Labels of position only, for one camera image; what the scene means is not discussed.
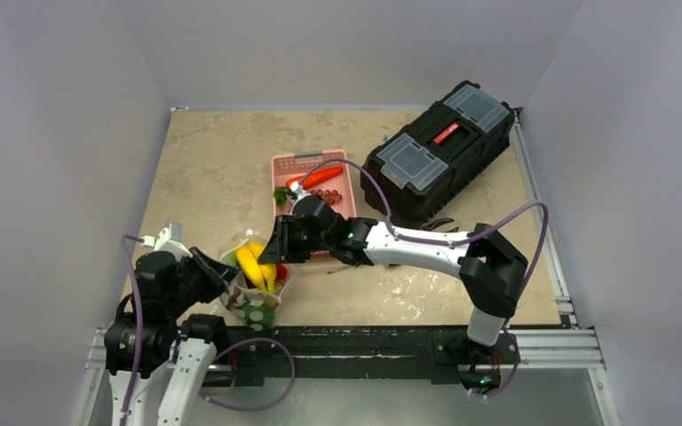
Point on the green leafy vegetable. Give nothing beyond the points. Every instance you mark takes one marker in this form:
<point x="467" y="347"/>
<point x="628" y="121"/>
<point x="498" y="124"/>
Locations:
<point x="281" y="196"/>

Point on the green handled screwdriver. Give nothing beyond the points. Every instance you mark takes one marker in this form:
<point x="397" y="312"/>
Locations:
<point x="340" y="269"/>

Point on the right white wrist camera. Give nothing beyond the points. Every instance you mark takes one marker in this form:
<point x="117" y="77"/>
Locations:
<point x="295" y="192"/>

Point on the clear zip top bag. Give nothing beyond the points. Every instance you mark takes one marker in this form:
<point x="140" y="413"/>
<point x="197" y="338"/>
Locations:
<point x="242" y="288"/>

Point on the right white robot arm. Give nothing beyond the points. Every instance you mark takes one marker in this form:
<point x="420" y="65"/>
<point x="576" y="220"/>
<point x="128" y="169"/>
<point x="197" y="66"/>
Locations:
<point x="490" y="268"/>

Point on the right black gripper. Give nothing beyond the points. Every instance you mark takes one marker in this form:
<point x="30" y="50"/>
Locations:
<point x="285" y="239"/>

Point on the orange carrot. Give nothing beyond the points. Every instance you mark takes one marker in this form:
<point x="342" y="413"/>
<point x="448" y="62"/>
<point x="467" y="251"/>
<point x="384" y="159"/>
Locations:
<point x="315" y="178"/>

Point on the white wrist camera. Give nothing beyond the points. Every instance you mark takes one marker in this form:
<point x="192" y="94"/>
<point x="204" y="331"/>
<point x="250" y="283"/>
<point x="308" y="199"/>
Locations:
<point x="295" y="192"/>
<point x="169" y="239"/>

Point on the pink plastic basket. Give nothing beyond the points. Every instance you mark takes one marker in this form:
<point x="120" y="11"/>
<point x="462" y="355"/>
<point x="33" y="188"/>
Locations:
<point x="287" y="166"/>

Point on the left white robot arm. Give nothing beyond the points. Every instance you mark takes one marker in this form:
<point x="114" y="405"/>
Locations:
<point x="154" y="365"/>

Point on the yellow banana bunch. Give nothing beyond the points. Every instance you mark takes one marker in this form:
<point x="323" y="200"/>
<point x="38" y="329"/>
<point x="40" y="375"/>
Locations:
<point x="262" y="276"/>

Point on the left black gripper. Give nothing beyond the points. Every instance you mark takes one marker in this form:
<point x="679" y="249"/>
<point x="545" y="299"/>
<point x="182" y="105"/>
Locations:
<point x="218" y="275"/>

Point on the green bell pepper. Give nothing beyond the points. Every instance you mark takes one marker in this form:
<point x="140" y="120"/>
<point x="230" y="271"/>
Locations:
<point x="256" y="315"/>

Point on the black pliers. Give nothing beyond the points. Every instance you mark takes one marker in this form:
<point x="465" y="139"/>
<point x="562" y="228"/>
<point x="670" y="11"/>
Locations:
<point x="434" y="224"/>

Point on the purple grapes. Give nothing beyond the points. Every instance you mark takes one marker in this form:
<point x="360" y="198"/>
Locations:
<point x="332" y="197"/>

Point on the black plastic toolbox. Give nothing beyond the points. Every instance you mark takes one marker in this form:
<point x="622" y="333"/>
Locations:
<point x="428" y="162"/>

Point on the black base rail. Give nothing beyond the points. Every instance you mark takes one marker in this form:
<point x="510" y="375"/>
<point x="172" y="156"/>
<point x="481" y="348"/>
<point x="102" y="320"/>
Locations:
<point x="437" y="354"/>

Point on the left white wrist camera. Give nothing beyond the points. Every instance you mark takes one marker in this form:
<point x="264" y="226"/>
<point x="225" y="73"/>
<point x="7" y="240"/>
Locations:
<point x="169" y="239"/>

